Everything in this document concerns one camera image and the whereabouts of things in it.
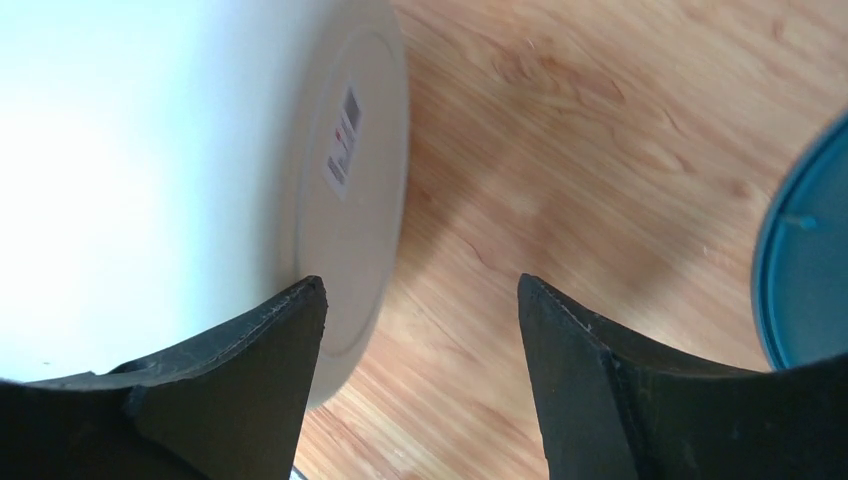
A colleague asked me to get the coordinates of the teal plastic bucket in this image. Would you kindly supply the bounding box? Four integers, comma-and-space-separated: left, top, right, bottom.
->
751, 115, 847, 369

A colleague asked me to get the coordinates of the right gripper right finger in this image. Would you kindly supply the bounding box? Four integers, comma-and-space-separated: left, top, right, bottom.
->
517, 274, 847, 479

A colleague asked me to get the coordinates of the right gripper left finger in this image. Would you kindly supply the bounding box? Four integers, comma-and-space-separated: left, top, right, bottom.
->
1, 276, 328, 479

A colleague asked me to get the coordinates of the beige round bucket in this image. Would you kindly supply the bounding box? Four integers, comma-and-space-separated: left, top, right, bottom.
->
1, 1, 410, 408

